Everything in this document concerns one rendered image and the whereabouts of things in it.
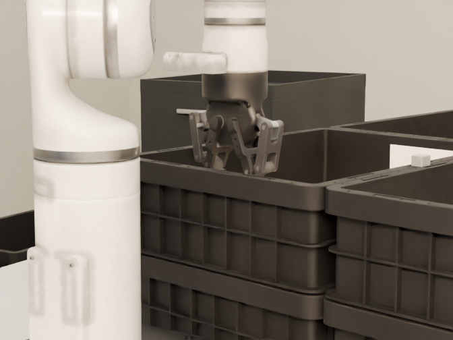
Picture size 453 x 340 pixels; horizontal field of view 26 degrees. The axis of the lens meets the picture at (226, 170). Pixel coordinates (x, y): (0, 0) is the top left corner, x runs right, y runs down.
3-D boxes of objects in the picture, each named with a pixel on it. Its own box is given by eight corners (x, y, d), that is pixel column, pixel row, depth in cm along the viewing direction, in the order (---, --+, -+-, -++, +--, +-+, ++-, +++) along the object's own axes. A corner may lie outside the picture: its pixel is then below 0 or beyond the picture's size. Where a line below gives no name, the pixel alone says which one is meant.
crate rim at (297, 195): (323, 143, 143) (323, 127, 143) (513, 164, 123) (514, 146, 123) (113, 176, 115) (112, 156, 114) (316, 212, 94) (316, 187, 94)
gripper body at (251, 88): (284, 65, 111) (284, 147, 112) (234, 61, 117) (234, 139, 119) (235, 67, 106) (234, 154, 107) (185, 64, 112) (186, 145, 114)
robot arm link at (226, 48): (158, 71, 110) (157, 15, 109) (232, 67, 117) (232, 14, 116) (211, 75, 103) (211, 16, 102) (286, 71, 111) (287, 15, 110)
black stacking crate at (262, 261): (322, 208, 145) (323, 131, 143) (507, 239, 125) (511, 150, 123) (116, 256, 116) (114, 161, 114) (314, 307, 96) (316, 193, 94)
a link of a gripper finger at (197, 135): (210, 109, 118) (220, 158, 117) (201, 113, 119) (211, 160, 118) (193, 111, 116) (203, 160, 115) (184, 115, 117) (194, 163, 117)
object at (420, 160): (421, 167, 106) (422, 156, 106) (410, 166, 107) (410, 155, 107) (430, 165, 107) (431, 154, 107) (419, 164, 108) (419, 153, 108)
